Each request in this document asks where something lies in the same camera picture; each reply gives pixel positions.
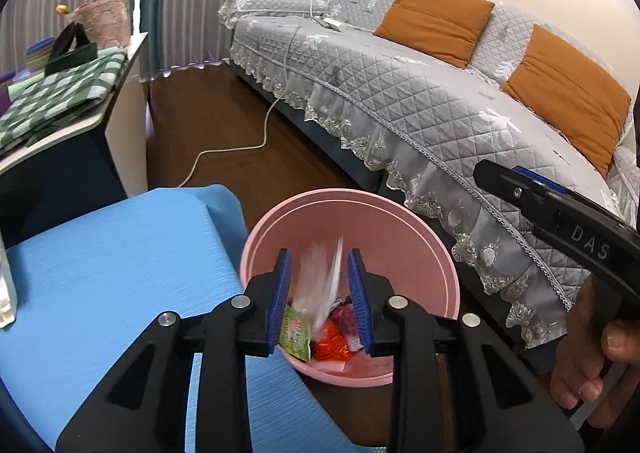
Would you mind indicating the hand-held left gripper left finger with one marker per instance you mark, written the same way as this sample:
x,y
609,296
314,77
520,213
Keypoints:
x,y
280,303

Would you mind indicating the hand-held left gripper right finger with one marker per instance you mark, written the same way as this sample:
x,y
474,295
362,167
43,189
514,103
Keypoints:
x,y
357,303

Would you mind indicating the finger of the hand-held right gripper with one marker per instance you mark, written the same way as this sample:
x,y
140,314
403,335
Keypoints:
x,y
515,193
575,193

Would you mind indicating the green snack packet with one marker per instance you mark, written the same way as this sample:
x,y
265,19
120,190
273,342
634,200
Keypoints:
x,y
295,338

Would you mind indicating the clear plastic wrapper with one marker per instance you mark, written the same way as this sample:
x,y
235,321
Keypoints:
x,y
320,278

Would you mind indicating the red plastic bag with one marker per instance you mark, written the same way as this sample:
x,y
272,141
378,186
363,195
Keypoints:
x,y
330,343

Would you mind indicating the pink plastic basin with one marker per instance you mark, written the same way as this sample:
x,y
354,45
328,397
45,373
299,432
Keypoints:
x,y
380,228

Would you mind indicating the person's right hand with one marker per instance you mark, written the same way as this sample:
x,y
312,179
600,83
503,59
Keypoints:
x,y
580,358

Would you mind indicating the pink patterned wrapper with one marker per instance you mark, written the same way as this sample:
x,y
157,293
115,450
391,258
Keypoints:
x,y
342,315

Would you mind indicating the orange cushion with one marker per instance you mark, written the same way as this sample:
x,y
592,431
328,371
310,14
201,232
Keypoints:
x,y
435,23
570,93

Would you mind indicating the grey quilted sofa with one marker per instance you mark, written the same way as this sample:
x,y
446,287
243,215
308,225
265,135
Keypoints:
x,y
400,98

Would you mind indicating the blue table cover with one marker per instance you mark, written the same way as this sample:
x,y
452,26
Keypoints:
x,y
125,273

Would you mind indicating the white desk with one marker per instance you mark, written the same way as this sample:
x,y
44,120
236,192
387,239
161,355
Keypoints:
x,y
125,133

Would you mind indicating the white power strip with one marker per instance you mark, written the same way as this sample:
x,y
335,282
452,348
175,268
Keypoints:
x,y
332,24

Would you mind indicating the green checkered cloth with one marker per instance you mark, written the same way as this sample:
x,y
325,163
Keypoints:
x,y
65,98

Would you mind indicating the dark green handbag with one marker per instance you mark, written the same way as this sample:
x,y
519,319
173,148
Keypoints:
x,y
75,58

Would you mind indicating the pink lace basket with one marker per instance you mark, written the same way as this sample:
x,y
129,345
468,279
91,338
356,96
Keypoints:
x,y
105,23

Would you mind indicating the mint green folded cloth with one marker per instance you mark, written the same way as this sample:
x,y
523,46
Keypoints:
x,y
25,88

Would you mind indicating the stack of coloured bowls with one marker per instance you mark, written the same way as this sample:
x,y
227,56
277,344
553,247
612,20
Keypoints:
x,y
40,53

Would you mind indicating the yellow flower ornament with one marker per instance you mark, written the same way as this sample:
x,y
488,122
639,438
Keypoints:
x,y
61,9

